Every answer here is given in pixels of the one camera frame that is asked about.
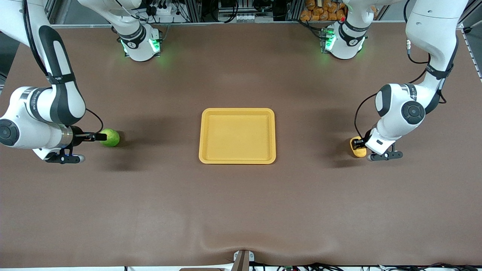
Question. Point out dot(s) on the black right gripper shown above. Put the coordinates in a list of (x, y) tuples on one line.
[(77, 136)]

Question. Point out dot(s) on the yellow potato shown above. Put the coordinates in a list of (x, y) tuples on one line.
[(358, 152)]

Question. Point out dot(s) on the green apple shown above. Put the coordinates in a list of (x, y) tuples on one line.
[(113, 140)]

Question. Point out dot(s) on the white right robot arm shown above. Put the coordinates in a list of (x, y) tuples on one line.
[(34, 128)]

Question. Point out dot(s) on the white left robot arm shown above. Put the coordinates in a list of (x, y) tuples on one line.
[(395, 120)]

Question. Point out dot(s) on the yellow plastic tray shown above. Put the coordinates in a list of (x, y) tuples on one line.
[(237, 135)]

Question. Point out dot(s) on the orange toy bread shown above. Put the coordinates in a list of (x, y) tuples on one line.
[(334, 15), (326, 16), (319, 10), (311, 4), (305, 15)]

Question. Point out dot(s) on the white power strip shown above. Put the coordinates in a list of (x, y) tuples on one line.
[(162, 9)]

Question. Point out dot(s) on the white terminal block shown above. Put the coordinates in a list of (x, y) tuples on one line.
[(246, 17)]

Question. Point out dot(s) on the aluminium frame post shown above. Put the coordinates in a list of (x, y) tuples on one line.
[(293, 9), (194, 9)]

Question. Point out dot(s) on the metal camera stand bracket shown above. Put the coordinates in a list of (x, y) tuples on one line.
[(243, 260)]

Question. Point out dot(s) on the aluminium table edge rail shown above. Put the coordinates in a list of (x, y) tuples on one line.
[(241, 23)]

